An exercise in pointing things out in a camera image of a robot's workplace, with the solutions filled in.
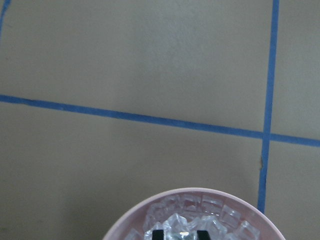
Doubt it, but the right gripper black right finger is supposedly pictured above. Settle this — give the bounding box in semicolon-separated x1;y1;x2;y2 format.
196;230;210;240

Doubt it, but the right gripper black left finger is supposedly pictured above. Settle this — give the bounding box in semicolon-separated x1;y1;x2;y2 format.
152;229;165;240

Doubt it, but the clear ice cubes pile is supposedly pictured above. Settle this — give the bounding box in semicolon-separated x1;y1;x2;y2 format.
125;194;261;240

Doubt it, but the pink bowl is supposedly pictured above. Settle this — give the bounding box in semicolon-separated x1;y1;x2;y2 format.
104;187;284;240

